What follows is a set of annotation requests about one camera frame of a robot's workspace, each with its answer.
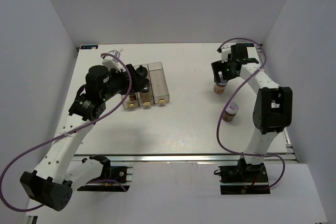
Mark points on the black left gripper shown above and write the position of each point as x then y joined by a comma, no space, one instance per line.
138,82

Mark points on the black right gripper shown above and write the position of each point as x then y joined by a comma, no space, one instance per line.
218,66

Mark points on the red-label orange spice jar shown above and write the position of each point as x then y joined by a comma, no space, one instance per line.
219,87

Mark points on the black-cap labelled spice bottle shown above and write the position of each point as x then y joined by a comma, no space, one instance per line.
132,96

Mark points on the silver-lid brown spice jar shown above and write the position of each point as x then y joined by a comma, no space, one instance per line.
230,112

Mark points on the black-nozzle white powder bottle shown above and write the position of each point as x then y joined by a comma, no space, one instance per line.
142,73

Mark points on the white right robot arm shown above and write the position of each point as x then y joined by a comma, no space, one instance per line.
273,107

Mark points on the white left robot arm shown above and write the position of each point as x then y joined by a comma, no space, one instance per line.
51,183

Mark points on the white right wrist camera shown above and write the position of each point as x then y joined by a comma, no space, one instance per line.
224,52

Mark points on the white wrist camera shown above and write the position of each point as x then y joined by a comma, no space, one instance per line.
109,59
224,52

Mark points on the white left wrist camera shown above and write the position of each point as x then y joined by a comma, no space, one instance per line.
109,59

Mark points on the aluminium table rail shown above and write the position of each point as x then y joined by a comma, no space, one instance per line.
288,158

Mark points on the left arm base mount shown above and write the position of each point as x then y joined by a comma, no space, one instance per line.
117,179

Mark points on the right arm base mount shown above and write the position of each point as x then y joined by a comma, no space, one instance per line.
233,182

